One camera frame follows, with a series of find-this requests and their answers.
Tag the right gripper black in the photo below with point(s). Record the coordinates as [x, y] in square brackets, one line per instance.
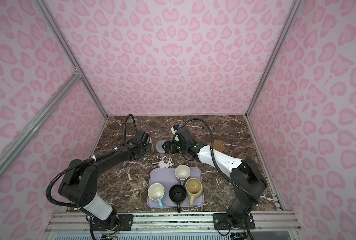
[172, 143]

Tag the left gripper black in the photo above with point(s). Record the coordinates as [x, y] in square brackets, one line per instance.
[149, 149]

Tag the grey blue round coaster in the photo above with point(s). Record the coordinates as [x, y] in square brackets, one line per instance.
[160, 147]

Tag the cork paw shaped coaster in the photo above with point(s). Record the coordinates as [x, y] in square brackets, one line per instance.
[219, 146]

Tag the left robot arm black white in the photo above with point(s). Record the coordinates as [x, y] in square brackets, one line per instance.
[80, 180]

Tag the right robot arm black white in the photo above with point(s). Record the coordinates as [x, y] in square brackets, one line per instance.
[244, 175]

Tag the lavender serving tray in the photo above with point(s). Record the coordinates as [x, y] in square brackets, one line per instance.
[168, 191]

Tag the beige yellow mug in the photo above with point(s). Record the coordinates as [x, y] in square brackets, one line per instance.
[194, 189]

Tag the black mug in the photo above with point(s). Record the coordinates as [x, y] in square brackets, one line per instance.
[177, 195]

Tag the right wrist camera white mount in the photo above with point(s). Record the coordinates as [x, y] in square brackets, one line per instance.
[175, 128]

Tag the white mug blue handle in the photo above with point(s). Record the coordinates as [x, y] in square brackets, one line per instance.
[156, 193]

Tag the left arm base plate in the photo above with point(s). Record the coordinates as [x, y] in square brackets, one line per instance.
[115, 222]

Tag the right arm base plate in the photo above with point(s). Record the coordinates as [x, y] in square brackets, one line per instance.
[224, 221]

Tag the aluminium mounting rail front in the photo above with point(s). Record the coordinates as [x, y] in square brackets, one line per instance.
[281, 225]

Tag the aluminium frame diagonal bar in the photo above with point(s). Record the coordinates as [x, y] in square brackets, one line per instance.
[23, 139]

